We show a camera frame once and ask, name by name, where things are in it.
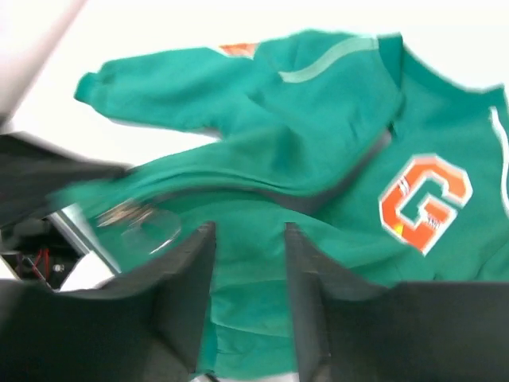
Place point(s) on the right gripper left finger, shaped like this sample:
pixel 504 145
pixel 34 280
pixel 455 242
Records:
pixel 143 325

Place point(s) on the green jacket with white lining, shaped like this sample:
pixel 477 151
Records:
pixel 390 169

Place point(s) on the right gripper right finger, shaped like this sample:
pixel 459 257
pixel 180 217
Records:
pixel 348 329

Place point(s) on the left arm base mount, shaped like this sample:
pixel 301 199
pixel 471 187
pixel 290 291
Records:
pixel 56 252

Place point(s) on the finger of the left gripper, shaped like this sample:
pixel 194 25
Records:
pixel 31 173

